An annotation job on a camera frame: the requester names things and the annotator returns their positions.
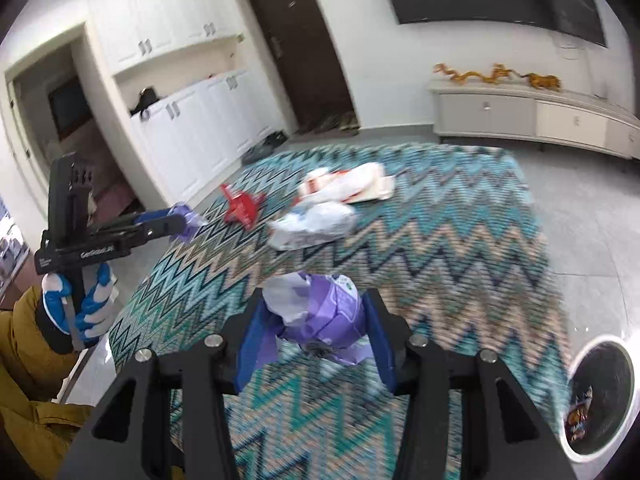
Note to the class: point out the white plastic bag red print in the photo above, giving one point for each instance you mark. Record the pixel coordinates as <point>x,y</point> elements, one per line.
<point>350,185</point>

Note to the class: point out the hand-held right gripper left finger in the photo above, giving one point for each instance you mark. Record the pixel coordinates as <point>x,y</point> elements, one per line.
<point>255,355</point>

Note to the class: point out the white round trash bin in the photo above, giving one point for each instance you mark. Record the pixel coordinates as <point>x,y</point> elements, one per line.
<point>607,385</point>

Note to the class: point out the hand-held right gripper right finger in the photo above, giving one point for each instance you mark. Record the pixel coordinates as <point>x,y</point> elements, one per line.
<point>385,360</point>

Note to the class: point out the shoes on doormat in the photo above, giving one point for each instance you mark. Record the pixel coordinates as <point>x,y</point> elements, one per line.
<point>305,131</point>

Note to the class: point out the golden tiger figurine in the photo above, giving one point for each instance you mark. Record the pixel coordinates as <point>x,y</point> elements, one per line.
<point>542,81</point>

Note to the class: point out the white television cabinet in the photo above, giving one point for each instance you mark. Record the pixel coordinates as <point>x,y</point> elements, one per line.
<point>500,110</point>

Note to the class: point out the black sneaker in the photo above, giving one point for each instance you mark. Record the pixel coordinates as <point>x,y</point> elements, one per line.
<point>267,138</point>
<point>280,135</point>

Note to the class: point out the purple plastic bag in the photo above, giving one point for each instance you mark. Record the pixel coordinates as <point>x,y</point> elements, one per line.
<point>325,315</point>

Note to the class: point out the dark brown door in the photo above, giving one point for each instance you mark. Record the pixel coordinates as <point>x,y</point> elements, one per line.
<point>295,50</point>

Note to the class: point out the small purple wrapper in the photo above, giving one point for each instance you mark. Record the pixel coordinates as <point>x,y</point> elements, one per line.
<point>187,220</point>

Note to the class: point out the dark red snack packet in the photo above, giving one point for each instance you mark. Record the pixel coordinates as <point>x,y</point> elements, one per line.
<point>577,412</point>

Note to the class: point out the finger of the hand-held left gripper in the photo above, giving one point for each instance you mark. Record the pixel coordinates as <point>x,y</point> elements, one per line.
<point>152,216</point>
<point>155,235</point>

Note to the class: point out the person's left hand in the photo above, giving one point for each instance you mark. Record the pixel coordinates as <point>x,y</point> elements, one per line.
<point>97,305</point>

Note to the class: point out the golden dragon figurine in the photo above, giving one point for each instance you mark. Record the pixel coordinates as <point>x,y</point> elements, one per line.
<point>500,73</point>
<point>452,73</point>

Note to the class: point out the white shoe cabinet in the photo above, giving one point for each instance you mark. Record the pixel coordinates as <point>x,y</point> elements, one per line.
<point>200,125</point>

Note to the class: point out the black handbag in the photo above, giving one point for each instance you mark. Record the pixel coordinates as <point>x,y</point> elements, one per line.
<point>145,100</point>

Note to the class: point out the mustard yellow jacket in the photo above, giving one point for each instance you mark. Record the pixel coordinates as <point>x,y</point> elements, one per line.
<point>40,430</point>

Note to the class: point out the grey fluffy slipper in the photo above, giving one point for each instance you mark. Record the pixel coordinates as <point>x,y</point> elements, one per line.
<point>257,152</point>

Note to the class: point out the clear plastic bag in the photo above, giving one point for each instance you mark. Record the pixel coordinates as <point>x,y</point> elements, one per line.
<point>315,225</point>

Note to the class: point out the brown shoe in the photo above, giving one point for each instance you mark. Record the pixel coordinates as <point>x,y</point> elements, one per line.
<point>327,123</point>

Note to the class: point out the zigzag knitted blanket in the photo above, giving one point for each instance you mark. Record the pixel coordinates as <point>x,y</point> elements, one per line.
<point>450,270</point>

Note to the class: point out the red plastic piece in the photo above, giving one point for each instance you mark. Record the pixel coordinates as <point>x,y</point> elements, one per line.
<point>242,207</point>

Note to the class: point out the person's left forearm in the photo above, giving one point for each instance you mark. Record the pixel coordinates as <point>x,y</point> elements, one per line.
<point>25,340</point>

